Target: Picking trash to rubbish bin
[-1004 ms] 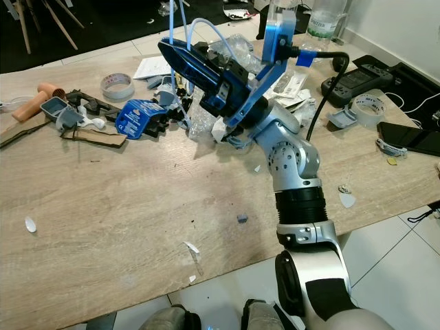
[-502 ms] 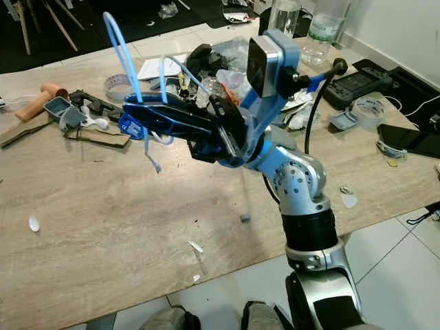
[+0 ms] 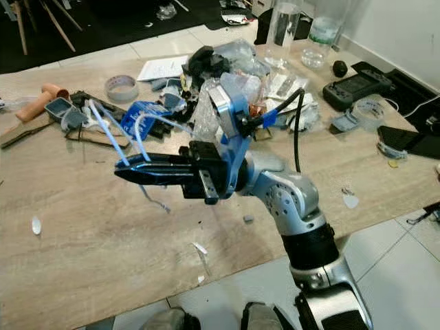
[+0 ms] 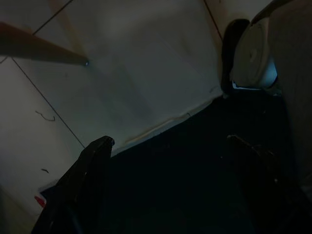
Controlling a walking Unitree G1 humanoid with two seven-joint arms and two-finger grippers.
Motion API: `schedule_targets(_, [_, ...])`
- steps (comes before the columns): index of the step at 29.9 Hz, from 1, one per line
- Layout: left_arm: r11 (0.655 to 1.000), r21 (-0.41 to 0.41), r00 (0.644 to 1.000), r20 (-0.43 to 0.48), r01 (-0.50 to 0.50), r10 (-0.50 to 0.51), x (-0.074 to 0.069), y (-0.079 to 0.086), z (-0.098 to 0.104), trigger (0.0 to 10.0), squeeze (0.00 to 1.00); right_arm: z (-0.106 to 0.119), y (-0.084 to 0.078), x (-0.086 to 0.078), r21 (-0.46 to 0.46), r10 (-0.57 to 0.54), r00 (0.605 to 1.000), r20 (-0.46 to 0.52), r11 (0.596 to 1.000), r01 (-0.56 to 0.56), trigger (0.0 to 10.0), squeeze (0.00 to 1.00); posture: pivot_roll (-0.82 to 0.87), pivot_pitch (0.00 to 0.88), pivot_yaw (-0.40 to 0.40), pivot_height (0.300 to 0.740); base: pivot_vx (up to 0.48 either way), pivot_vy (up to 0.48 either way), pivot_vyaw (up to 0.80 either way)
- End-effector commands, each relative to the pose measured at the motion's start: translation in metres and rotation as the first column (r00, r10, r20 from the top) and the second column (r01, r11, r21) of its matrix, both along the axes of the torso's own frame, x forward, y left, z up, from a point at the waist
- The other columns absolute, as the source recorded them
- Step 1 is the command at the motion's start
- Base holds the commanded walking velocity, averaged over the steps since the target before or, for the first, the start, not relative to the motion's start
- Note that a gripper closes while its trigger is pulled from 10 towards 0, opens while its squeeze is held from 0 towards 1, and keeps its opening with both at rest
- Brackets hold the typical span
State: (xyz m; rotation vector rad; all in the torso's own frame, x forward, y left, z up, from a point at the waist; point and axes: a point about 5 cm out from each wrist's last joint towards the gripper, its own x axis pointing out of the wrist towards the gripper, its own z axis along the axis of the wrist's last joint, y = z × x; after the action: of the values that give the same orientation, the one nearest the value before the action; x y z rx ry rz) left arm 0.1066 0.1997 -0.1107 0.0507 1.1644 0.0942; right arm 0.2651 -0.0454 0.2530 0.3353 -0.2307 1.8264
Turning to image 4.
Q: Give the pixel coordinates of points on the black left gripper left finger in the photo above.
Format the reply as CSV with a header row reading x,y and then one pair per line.
x,y
78,185

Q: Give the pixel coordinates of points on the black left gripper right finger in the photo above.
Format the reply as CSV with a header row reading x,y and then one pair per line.
x,y
258,170

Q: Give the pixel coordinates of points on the small red object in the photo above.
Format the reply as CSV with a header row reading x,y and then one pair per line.
x,y
40,201

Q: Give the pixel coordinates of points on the dark blue floor mat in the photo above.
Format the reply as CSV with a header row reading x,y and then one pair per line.
x,y
175,175

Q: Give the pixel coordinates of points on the grey robot leg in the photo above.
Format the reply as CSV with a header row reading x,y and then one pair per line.
x,y
275,48

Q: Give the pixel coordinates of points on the tapered wooden furniture leg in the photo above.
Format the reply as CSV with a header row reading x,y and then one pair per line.
x,y
41,47

